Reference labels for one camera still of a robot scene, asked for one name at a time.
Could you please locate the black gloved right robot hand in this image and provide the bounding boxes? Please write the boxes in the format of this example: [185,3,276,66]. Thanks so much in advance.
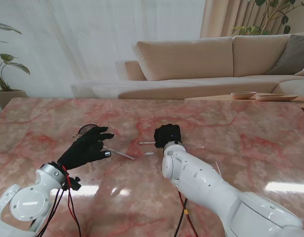
[153,124,183,149]

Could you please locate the beige pleated curtain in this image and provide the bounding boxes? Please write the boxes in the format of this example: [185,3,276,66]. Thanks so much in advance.
[199,0,304,39]

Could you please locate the light wooden coffee table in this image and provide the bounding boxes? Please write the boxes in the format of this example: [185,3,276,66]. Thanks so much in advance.
[184,94,304,111]

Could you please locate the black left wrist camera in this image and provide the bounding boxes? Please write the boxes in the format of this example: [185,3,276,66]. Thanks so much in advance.
[67,176,82,192]

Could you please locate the red and black arm cables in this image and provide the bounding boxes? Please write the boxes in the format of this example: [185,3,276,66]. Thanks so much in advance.
[30,170,82,237]
[173,191,200,237]

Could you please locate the beige plant pot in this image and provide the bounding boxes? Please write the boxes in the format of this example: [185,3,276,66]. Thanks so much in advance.
[0,89,29,111]

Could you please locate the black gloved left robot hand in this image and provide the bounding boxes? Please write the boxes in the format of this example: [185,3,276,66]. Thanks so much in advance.
[57,126,116,171]

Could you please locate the beige sectional sofa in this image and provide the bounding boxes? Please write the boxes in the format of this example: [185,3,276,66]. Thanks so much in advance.
[70,32,304,100]

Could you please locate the large-leaf green houseplant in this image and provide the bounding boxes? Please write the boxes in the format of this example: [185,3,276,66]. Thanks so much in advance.
[0,21,31,92]

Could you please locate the tall branching green plant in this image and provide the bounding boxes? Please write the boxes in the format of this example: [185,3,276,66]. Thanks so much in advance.
[231,0,304,37]

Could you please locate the shallow wooden tray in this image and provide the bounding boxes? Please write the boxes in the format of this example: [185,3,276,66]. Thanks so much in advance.
[255,94,299,102]

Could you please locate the light wooden bowl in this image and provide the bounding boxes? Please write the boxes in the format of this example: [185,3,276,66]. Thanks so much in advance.
[230,91,258,100]

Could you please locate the red and black right arm cables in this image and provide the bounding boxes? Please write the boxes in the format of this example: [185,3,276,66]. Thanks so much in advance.
[173,191,200,237]

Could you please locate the black mesh brush holder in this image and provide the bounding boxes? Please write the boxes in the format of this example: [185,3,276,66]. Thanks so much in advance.
[79,124,97,135]

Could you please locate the grey sofa cushion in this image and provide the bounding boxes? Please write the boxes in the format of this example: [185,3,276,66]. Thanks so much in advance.
[265,34,304,76]

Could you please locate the sheer white curtain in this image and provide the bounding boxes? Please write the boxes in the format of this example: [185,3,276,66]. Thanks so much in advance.
[0,0,207,98]

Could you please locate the red and black left arm cables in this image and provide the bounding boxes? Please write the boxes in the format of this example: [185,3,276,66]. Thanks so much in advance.
[30,170,82,237]

